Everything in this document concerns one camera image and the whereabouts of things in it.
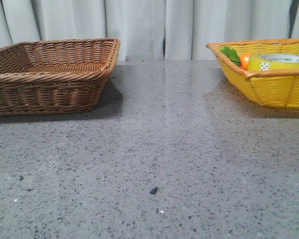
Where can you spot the yellow tape roll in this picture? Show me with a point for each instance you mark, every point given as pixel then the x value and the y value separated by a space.
pixel 266 62

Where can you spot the small black debris crumb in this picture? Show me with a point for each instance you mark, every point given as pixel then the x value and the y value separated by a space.
pixel 154 190

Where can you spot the white curtain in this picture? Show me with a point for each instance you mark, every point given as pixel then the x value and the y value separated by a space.
pixel 150 29

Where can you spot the brown wicker basket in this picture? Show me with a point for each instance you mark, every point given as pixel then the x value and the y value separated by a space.
pixel 55 76

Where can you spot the orange toy carrot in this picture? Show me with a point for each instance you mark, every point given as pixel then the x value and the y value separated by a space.
pixel 241 61

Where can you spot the yellow woven basket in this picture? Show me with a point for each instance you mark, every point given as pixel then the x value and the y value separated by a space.
pixel 277 88

